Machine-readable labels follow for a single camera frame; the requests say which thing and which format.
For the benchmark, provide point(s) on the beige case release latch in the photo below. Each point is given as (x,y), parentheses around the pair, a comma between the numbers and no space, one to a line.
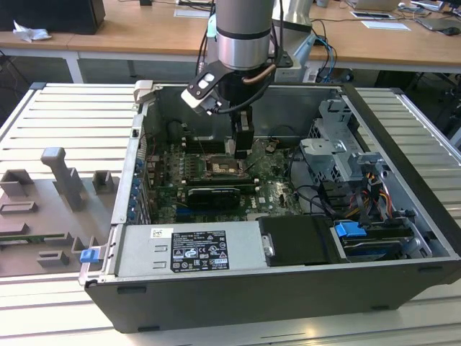
(143,92)

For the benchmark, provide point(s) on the black graphics card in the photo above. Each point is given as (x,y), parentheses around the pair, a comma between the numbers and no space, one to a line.
(212,198)

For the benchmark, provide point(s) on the green motherboard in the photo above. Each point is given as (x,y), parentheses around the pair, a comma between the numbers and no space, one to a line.
(273,191)

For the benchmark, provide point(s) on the green RAM stick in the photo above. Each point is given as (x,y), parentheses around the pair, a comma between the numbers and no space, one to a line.
(21,238)

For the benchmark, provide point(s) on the blue plastic case latch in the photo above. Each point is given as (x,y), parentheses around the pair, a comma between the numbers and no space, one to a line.
(89,256)

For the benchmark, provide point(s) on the grey power supply unit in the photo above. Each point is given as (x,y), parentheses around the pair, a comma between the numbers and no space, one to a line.
(140,252)

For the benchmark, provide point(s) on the grey parts rack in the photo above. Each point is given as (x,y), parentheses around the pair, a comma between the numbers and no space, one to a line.
(43,216)

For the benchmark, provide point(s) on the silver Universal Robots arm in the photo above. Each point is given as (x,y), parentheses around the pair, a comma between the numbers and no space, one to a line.
(241,21)

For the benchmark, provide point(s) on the metal disk bay cage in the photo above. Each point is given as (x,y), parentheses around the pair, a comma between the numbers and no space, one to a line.
(324,151)

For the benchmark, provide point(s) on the white paper sheet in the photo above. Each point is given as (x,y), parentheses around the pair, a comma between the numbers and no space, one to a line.
(385,25)

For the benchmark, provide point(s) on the crumpled white paper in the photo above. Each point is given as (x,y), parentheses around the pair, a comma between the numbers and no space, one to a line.
(30,32)

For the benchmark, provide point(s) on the black box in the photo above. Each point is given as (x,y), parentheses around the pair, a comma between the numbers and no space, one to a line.
(54,14)

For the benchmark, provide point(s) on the grey laptop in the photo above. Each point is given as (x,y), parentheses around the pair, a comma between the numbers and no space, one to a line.
(439,23)

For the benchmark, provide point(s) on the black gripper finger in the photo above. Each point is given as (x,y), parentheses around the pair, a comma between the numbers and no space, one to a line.
(245,142)

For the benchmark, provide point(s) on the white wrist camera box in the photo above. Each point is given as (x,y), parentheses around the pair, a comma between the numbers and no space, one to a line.
(196,99)

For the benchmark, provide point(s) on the hard disk in blue carrier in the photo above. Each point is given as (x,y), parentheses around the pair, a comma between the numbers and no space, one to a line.
(347,229)

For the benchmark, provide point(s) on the black open PC case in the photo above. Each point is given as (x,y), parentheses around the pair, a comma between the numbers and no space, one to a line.
(252,302)

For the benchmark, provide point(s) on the CPU socket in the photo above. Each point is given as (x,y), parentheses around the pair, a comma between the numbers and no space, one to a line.
(208,170)

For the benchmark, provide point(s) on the black RAM slot bank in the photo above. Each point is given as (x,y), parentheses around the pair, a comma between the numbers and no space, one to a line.
(219,180)
(209,146)

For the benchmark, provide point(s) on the black computer mouse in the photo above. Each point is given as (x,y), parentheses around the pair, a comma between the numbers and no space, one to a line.
(449,31)

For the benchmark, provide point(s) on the wooden office desk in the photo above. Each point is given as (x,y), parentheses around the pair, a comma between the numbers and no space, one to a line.
(119,32)

